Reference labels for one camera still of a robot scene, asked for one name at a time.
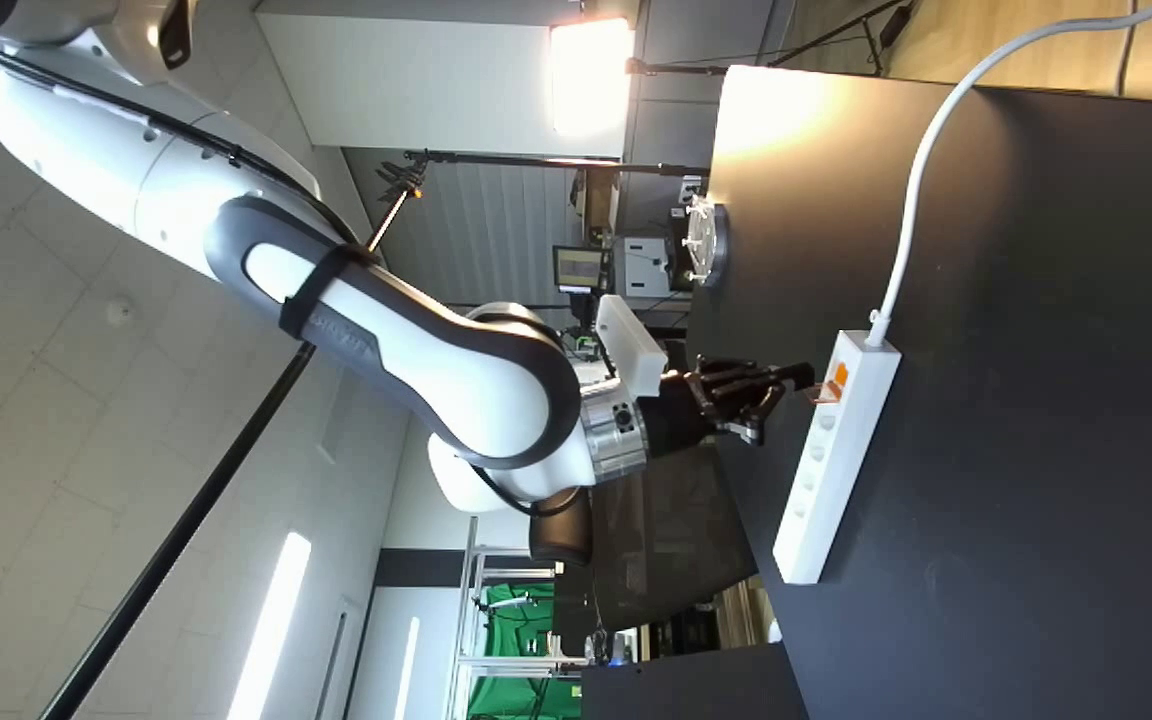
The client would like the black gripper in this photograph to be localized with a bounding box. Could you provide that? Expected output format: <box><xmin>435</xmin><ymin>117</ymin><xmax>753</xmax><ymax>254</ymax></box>
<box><xmin>638</xmin><ymin>354</ymin><xmax>826</xmax><ymax>459</ymax></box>

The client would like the white power strip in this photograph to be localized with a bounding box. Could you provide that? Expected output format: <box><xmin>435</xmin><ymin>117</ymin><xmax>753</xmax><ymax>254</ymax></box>
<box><xmin>767</xmin><ymin>324</ymin><xmax>905</xmax><ymax>588</ymax></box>

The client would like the black partition board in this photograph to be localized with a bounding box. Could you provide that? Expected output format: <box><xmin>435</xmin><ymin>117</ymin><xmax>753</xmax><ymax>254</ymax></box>
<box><xmin>554</xmin><ymin>443</ymin><xmax>764</xmax><ymax>661</ymax></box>

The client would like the grey equipment box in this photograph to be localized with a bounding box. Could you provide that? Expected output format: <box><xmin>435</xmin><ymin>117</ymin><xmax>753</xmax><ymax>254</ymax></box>
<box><xmin>612</xmin><ymin>231</ymin><xmax>680</xmax><ymax>305</ymax></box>

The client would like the small computer monitor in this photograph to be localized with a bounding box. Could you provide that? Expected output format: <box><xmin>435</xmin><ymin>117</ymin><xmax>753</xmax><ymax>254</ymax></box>
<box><xmin>554</xmin><ymin>239</ymin><xmax>610</xmax><ymax>300</ymax></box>

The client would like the green storage bin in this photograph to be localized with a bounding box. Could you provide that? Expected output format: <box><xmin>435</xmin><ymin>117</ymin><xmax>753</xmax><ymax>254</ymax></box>
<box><xmin>471</xmin><ymin>574</ymin><xmax>561</xmax><ymax>661</ymax></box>
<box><xmin>465</xmin><ymin>673</ymin><xmax>589</xmax><ymax>720</ymax></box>

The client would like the bright ceiling light panel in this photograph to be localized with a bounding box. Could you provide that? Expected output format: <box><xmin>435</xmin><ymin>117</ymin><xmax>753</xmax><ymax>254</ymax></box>
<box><xmin>543</xmin><ymin>11</ymin><xmax>641</xmax><ymax>144</ymax></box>

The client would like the long black pole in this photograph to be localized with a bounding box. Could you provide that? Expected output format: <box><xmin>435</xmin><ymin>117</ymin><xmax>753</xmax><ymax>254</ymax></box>
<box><xmin>35</xmin><ymin>340</ymin><xmax>319</xmax><ymax>720</ymax></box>

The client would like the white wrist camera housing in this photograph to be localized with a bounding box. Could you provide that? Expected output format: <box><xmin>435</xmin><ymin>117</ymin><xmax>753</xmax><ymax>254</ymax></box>
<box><xmin>561</xmin><ymin>293</ymin><xmax>672</xmax><ymax>400</ymax></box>

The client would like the white power strip cable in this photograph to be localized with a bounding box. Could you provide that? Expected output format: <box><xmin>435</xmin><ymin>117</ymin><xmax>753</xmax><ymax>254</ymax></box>
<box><xmin>860</xmin><ymin>0</ymin><xmax>1152</xmax><ymax>353</ymax></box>

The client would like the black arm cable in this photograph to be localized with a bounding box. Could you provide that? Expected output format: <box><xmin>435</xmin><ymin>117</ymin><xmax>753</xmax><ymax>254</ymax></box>
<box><xmin>0</xmin><ymin>34</ymin><xmax>385</xmax><ymax>261</ymax></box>

